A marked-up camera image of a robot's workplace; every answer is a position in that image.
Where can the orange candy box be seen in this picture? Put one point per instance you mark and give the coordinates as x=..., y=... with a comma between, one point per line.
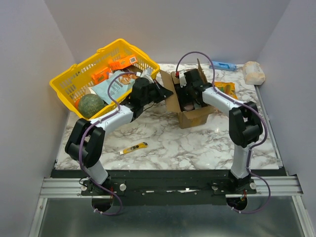
x=101, y=75

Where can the yellow utility knife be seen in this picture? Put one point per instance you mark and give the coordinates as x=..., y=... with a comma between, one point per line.
x=133, y=148

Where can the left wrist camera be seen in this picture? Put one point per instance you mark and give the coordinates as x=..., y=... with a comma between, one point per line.
x=147, y=74

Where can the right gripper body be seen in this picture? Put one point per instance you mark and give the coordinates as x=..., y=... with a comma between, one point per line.
x=185, y=94

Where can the yellow plastic basket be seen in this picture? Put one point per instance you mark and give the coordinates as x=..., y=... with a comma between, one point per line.
x=72, y=84

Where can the blue box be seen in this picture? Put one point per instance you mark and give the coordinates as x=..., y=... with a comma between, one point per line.
x=223, y=66

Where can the aluminium frame rail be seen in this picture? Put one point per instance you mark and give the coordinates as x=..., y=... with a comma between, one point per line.
x=70, y=188

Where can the pink rounded item in box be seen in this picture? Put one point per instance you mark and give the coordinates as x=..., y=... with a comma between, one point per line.
x=188, y=107

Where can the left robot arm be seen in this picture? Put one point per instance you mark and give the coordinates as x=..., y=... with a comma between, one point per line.
x=86, y=140

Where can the orange snack bag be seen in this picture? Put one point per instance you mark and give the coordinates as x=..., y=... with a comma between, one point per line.
x=227, y=88

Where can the light blue chips bag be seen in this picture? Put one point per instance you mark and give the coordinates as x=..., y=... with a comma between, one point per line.
x=119, y=87

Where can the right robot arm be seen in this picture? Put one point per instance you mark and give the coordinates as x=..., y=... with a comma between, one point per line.
x=245, y=123

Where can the brown cardboard express box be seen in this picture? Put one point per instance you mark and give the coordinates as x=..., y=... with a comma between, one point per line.
x=189, y=113

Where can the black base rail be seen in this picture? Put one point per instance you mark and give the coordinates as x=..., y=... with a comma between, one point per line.
x=170, y=187

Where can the green melon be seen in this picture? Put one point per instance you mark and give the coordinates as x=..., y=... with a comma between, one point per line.
x=89, y=105

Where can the orange barcode box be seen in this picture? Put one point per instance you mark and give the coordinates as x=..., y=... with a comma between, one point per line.
x=123, y=63

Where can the beige paper bag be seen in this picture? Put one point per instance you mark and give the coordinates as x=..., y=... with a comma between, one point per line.
x=253, y=74

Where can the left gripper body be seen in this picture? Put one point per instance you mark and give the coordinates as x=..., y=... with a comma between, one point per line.
x=154, y=93

